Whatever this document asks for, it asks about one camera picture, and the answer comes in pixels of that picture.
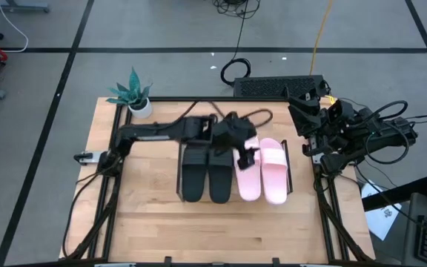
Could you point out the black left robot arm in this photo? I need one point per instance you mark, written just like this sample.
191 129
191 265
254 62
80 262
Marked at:
161 130

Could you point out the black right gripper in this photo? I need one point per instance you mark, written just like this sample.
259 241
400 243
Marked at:
334 130

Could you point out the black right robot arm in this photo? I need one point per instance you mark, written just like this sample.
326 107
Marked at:
384 133

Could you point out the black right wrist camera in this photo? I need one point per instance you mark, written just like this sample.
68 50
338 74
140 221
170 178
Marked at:
341 111

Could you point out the black perforated computer case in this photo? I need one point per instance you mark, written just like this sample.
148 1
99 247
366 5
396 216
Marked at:
269 87

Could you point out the silver metal bracket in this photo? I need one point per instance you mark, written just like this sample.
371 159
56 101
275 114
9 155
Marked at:
87 156
315 160

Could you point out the white paper sheet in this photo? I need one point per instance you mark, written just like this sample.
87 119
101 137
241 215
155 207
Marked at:
380 219

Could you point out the wooden shelf with black frame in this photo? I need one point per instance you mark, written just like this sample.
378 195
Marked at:
290 181

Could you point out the black slide sandal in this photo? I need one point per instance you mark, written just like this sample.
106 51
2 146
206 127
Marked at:
194 178
220 178

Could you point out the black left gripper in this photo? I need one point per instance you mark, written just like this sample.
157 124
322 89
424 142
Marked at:
232 131

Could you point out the grey desk foot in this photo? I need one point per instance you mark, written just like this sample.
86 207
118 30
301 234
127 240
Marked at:
17 5

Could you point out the yellow tag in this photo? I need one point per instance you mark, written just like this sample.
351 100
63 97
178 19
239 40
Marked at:
332 99

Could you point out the green plant in white pot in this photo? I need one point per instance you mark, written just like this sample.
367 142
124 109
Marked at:
133 94

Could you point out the pink slide sandal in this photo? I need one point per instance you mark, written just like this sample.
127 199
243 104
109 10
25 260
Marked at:
274 170
248 180

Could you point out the black bar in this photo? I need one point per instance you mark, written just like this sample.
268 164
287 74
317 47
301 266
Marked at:
395 194

